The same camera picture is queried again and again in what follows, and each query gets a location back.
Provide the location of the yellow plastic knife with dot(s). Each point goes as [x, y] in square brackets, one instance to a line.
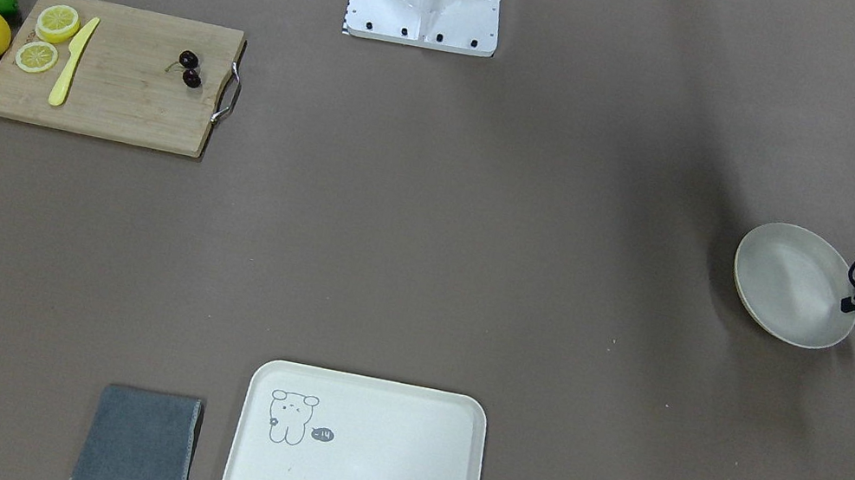
[61, 89]

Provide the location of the cream round plate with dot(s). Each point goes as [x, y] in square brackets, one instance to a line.
[792, 283]

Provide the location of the lemon slice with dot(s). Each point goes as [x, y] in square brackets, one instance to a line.
[57, 24]
[36, 56]

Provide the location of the cream rabbit tray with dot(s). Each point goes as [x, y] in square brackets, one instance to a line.
[308, 423]

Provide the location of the lemon slice upper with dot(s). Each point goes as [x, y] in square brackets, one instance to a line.
[57, 24]

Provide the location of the wooden cutting board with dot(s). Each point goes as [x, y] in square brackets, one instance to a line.
[120, 90]

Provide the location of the grey folded cloth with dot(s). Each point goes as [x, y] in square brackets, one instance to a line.
[138, 433]

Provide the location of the dark red cherry pair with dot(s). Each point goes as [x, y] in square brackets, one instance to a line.
[188, 65]

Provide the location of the lemon slice lower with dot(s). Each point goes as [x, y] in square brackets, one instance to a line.
[36, 56]

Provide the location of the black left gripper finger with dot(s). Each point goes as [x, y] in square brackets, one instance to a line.
[848, 305]

